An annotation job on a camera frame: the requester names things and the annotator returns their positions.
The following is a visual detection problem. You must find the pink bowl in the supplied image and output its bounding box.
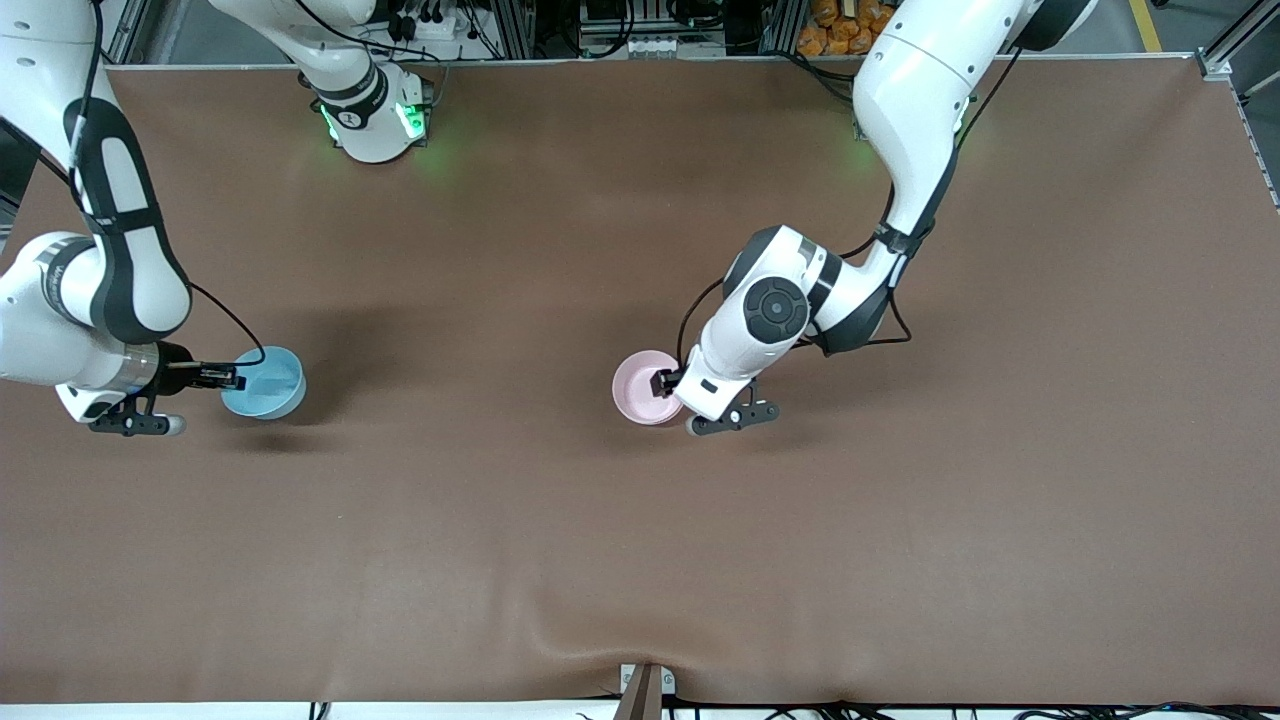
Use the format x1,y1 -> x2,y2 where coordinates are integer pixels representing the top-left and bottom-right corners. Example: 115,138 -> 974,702
611,349 -> 691,427

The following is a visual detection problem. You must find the light blue bowl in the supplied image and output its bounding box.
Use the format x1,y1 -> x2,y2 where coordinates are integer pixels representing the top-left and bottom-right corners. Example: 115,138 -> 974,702
220,346 -> 308,422

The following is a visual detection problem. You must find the brown table mat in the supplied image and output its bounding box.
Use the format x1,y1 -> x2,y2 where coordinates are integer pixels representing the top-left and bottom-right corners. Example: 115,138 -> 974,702
0,55 -> 1280,707

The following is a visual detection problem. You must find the grey control unit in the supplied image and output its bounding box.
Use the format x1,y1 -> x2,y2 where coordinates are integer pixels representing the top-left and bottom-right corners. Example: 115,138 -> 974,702
578,0 -> 733,59

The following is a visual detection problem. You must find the orange packaged goods pile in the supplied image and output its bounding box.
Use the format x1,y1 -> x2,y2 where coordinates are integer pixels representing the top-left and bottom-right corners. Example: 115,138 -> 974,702
796,0 -> 901,58

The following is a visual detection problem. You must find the white power strip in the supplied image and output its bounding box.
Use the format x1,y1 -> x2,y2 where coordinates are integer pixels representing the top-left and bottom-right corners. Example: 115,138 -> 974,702
392,8 -> 459,43

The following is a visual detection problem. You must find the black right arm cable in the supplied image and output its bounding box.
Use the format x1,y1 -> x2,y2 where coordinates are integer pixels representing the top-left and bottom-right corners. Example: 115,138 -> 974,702
188,282 -> 268,369

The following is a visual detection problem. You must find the metal clamp bracket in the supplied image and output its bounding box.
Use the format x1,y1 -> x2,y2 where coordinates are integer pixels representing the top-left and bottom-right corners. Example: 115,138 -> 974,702
618,663 -> 678,720

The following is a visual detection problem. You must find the aluminium frame profile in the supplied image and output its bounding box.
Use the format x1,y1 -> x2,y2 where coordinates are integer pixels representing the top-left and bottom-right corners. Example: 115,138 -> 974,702
1196,0 -> 1280,211
100,0 -> 201,67

